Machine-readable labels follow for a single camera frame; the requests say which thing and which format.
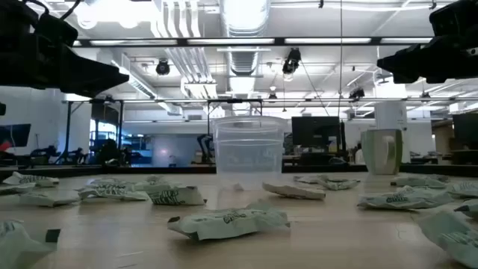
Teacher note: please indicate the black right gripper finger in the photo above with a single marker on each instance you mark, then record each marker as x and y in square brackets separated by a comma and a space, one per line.
[405, 63]

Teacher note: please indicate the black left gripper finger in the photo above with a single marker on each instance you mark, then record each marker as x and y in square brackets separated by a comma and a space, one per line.
[97, 78]

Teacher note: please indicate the black background robot arm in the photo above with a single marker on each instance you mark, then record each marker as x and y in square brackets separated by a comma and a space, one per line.
[203, 147]

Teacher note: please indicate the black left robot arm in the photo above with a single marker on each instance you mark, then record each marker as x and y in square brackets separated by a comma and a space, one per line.
[15, 15]

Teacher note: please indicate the white pillar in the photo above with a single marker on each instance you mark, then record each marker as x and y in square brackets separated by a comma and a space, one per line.
[390, 114]

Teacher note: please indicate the black ceiling spotlight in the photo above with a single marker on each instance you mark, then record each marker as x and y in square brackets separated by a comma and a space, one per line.
[291, 61]
[356, 93]
[163, 67]

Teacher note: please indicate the black computer monitor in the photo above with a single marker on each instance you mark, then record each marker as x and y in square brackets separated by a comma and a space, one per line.
[467, 130]
[315, 130]

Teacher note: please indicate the green white mug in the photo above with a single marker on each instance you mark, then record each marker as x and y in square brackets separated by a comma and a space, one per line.
[381, 153]

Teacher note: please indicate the black bar with light strips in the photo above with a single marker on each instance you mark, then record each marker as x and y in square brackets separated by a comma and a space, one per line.
[183, 41]

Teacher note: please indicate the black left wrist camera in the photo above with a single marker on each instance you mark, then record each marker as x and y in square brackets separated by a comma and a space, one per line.
[56, 31]

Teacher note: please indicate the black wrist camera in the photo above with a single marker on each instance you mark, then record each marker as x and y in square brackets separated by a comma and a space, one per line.
[56, 31]
[455, 18]

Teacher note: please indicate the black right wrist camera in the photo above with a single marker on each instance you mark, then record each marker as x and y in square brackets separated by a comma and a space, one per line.
[455, 18]

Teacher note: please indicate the dark wall screen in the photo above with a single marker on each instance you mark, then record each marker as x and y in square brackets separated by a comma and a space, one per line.
[16, 134]

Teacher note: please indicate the black aluminium table frame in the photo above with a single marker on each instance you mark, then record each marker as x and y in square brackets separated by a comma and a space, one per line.
[168, 170]

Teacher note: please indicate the silver ceiling duct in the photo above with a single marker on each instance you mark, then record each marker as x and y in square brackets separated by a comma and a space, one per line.
[244, 22]

